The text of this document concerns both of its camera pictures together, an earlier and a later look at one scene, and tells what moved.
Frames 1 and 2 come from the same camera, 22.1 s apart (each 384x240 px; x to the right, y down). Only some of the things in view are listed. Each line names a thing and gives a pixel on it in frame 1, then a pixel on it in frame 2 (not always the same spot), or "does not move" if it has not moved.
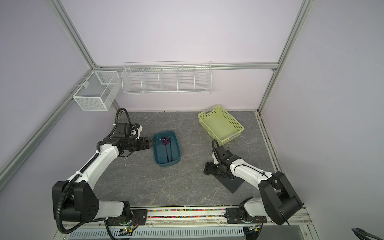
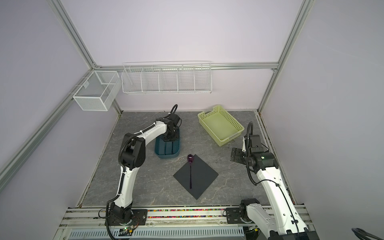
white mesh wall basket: (97, 90) does not move
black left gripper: (144, 146) to (165, 138)
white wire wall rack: (167, 77) does not move
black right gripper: (209, 168) to (236, 155)
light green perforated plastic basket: (220, 124) does not move
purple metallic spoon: (164, 141) to (190, 159)
